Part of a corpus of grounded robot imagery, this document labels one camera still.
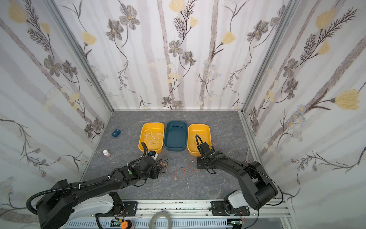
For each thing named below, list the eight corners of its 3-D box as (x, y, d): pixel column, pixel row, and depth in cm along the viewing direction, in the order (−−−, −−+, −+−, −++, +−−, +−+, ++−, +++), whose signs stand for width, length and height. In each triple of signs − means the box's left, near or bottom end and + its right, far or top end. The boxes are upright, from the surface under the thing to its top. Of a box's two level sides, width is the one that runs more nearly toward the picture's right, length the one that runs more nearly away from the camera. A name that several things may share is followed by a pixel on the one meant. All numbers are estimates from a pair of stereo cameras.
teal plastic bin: (163, 151, 98) (162, 147, 94) (166, 124, 113) (166, 120, 109) (187, 151, 98) (187, 147, 94) (186, 125, 113) (187, 120, 109)
